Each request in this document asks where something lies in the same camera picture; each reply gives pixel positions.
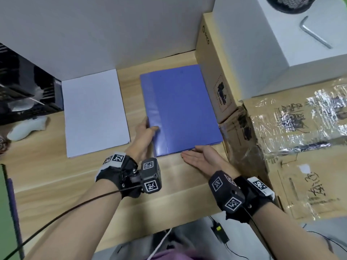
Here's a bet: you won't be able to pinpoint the person's right hand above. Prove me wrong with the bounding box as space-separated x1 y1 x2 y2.
181 145 240 179

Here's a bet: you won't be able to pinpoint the black wrist strap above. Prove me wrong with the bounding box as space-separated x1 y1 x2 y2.
226 175 276 224
95 151 141 199

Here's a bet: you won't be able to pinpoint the person's left hand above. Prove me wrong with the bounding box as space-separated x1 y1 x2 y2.
127 117 160 163

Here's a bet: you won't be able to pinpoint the black mesh pen holder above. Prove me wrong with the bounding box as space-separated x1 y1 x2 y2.
265 0 318 14

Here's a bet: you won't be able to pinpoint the green folder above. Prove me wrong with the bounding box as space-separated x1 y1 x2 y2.
0 164 21 260

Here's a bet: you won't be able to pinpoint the black power adapter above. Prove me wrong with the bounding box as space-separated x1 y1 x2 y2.
211 219 230 244

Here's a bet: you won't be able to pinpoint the person's left forearm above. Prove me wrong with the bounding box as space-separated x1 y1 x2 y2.
24 178 123 260

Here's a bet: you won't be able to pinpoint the printed drink cup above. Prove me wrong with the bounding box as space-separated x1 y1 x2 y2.
0 135 11 155

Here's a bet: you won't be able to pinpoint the white box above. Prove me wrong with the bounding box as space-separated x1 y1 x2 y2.
213 0 347 102

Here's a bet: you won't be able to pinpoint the grey trousers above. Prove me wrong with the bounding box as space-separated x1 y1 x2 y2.
108 222 217 260

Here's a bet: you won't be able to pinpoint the silver metal object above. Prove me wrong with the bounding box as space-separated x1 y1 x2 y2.
299 15 333 49

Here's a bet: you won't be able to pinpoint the white handheld controller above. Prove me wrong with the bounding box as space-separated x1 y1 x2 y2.
7 116 51 141

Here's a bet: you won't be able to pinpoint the black stacked file tray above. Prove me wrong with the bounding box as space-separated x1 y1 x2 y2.
0 43 64 125

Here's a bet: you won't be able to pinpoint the white cable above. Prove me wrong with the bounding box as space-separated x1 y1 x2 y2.
146 229 173 260

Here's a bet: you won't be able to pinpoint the blue folder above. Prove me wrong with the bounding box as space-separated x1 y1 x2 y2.
7 178 25 257
140 65 223 157

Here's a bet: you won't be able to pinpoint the brown labelled cardboard box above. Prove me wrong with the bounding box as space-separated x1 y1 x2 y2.
196 12 244 124

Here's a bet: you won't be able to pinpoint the squared stack of white papers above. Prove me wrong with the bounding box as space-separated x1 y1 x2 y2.
61 69 131 159

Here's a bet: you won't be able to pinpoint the taped cardboard boxes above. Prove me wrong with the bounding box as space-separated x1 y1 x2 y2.
243 77 347 160

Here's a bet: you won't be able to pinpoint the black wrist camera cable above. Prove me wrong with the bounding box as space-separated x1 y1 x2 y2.
244 207 277 260
0 186 141 260

